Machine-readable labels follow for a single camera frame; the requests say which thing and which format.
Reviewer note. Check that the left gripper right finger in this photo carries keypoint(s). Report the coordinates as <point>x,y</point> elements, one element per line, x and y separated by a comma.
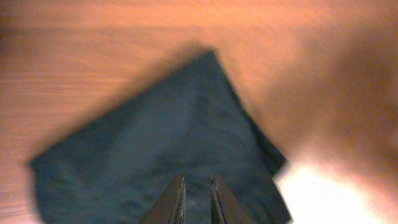
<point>225,207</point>

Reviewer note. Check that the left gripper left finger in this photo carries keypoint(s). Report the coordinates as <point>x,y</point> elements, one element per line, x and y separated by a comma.
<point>171,205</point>

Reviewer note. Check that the black t-shirt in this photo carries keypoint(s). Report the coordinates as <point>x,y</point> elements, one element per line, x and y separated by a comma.
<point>191,123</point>

